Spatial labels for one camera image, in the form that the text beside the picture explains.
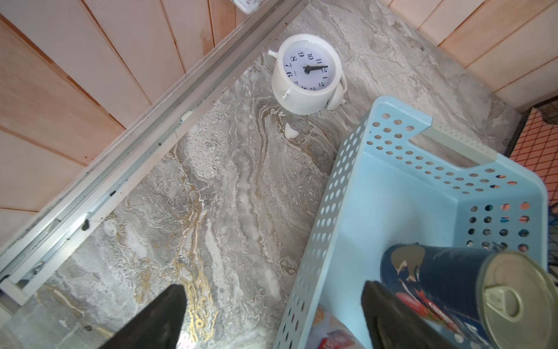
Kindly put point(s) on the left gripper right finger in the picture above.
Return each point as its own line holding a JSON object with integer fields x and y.
{"x": 391, "y": 324}

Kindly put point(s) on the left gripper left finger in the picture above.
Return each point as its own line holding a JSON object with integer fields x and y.
{"x": 158, "y": 325}

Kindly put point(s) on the light blue plastic basket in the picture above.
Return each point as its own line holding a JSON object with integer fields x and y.
{"x": 404, "y": 178}

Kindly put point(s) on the white alarm clock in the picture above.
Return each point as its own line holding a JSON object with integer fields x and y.
{"x": 308, "y": 76}

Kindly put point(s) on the aluminium rail frame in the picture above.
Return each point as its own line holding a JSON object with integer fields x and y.
{"x": 89, "y": 91}

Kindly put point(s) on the black wire desk organizer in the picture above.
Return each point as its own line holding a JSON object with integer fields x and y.
{"x": 534, "y": 146}

